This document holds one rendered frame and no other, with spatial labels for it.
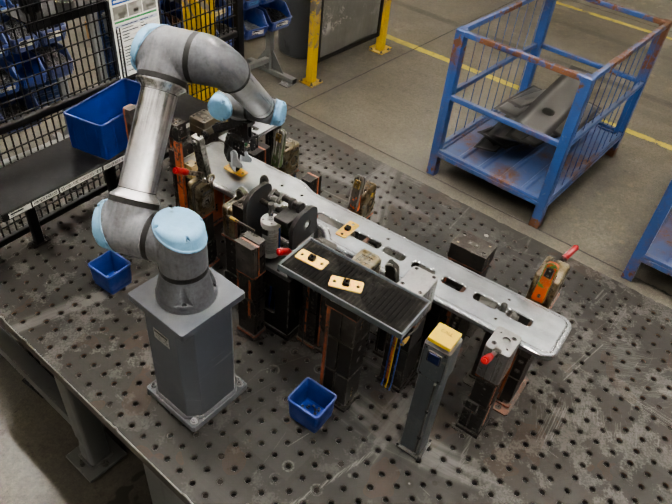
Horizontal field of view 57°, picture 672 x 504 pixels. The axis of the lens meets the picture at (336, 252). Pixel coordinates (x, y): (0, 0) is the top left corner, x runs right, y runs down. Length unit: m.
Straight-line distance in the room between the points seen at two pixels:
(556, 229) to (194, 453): 2.71
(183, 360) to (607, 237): 2.91
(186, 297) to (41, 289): 0.85
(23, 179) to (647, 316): 2.14
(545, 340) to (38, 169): 1.63
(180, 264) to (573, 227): 2.91
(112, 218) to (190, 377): 0.46
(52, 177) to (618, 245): 3.03
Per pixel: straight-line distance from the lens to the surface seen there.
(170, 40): 1.52
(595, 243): 3.92
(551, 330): 1.81
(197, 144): 1.97
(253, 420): 1.84
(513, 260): 2.48
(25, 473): 2.72
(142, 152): 1.51
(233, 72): 1.51
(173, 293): 1.53
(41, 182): 2.18
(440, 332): 1.48
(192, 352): 1.61
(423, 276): 1.67
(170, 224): 1.45
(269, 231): 1.81
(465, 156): 4.03
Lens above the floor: 2.23
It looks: 41 degrees down
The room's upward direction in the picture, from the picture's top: 6 degrees clockwise
